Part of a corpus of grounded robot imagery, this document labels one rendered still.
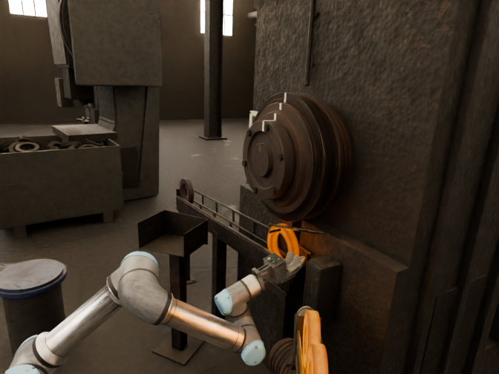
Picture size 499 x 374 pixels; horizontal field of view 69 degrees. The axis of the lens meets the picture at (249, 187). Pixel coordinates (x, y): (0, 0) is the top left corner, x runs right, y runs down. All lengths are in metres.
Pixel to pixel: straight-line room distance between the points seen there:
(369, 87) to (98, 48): 2.83
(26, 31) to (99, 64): 7.49
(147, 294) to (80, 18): 2.93
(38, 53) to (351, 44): 10.16
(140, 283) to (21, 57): 10.20
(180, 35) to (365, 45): 10.69
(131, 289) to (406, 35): 1.03
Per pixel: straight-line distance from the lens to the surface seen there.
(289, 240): 1.40
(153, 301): 1.06
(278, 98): 1.35
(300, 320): 1.17
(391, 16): 1.22
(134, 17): 3.82
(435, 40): 1.12
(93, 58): 3.67
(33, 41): 11.09
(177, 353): 2.11
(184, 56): 11.81
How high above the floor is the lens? 1.40
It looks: 17 degrees down
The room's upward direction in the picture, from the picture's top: 2 degrees clockwise
